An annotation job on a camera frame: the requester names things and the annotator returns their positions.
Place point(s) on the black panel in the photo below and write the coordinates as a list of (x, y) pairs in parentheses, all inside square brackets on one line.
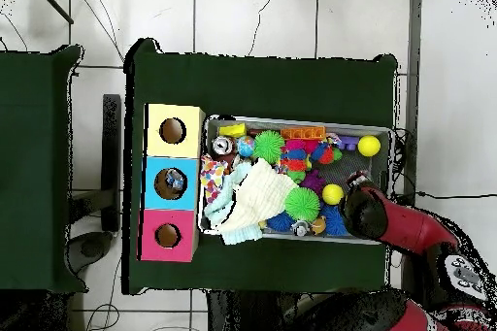
[(111, 160)]

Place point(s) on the crushed clear plastic bottle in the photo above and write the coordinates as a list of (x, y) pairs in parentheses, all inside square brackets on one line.
[(174, 179)]

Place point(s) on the large green fuzzy ball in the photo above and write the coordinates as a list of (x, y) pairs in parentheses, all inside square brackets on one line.
[(302, 203)]

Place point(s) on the wooden box with three holes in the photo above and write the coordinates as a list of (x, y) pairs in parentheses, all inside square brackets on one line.
[(174, 146)]

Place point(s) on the green fuzzy ball with eyes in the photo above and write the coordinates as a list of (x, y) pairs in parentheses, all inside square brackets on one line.
[(269, 146)]

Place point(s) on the shallow mesh bin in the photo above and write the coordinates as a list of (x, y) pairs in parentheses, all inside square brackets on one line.
[(349, 160)]

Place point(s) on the colourful patterned cloth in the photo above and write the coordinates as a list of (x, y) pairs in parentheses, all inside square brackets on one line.
[(212, 175)]

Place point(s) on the mint green cloth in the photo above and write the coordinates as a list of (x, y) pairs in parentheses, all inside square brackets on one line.
[(240, 236)]

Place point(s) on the blue spiky ball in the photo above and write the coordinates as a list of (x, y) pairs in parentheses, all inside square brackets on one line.
[(334, 222)]

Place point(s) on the orange plastic brick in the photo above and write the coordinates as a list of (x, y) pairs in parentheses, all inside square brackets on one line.
[(303, 133)]

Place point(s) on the crushed can with silver end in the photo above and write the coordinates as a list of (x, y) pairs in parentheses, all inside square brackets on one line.
[(222, 145)]

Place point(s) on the cream cloth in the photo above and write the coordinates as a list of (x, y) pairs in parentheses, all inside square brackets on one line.
[(260, 195)]

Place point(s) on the yellow tennis ball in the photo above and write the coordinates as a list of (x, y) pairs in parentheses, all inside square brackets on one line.
[(332, 194)]

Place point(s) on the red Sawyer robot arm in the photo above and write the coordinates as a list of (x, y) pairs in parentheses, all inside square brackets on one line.
[(411, 226)]

